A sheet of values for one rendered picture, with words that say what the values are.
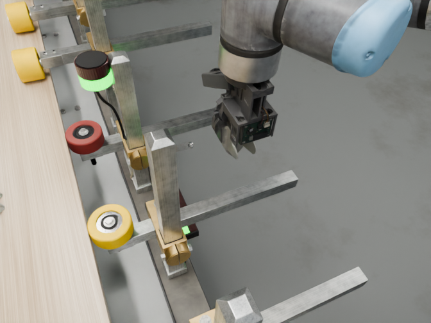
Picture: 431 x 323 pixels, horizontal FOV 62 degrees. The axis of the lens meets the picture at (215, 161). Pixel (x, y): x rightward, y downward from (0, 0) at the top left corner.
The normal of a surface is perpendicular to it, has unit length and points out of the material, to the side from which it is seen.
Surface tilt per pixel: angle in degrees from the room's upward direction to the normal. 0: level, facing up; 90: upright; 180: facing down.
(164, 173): 90
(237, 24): 90
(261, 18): 99
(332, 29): 70
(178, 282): 0
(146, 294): 0
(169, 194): 90
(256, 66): 90
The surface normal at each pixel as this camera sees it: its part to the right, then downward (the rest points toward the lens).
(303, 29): -0.63, 0.55
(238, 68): -0.34, 0.71
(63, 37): 0.04, -0.65
